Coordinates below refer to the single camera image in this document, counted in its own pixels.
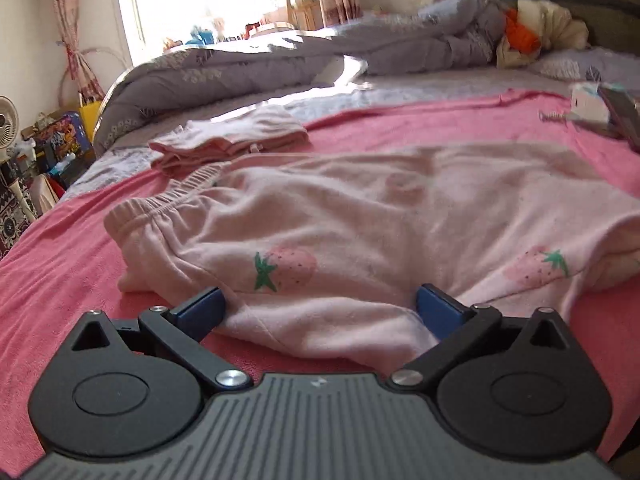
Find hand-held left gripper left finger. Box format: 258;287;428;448
70;286;254;392

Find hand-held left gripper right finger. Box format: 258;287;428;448
389;283;572;392

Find pink strawberry print pants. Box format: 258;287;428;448
103;142;640;376

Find pink long-sleeve top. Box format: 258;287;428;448
148;105;311;178

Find pink fleece blanket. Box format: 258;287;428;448
0;89;640;476

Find patterned cloth covered cabinet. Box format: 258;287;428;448
0;160;37;258

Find colourful toy box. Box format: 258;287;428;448
37;112;94;159

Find yellow bag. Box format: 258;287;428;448
78;100;104;143

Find grey quilted bed sheet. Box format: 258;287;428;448
64;67;640;202

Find white tissue pack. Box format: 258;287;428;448
570;82;614;127

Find grey floral duvet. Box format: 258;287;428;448
92;0;508;158

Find pink hula hoop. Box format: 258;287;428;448
60;47;133;111

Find grey leaf print pillow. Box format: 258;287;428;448
527;47;640;92

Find orange cloth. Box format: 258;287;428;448
505;7;544;56

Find cream cloth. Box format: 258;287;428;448
496;0;591;69

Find wooden easel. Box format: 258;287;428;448
284;0;321;31

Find dark bed headboard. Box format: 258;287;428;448
472;0;640;53

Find beige pedestal fan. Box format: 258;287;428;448
0;96;38;222

